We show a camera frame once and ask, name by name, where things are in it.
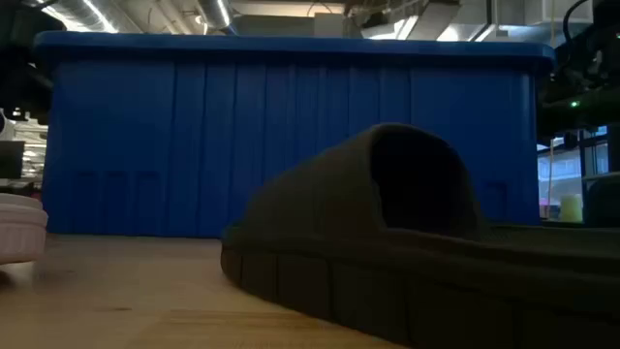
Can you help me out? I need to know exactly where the wide silver ceiling duct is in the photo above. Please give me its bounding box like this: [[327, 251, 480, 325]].
[[21, 0, 146, 35]]

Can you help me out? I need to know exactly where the black metal pole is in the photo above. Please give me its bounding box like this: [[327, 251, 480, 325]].
[[606, 135, 620, 174]]

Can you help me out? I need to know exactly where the yellow-green plastic container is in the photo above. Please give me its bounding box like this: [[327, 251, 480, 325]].
[[559, 193, 584, 224]]

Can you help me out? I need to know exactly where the black monitor screen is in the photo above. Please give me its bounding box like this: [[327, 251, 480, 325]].
[[0, 140, 26, 180]]

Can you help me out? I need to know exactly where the white ceiling box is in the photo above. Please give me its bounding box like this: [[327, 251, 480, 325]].
[[524, 0, 595, 26]]

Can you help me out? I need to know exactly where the narrow silver ceiling duct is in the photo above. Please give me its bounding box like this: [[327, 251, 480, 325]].
[[196, 0, 239, 36]]

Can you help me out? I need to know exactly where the black rubber slide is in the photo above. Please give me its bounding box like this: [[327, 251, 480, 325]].
[[220, 122, 620, 349]]

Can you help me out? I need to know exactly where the blue plastic bin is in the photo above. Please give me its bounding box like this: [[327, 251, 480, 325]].
[[33, 29, 557, 239]]

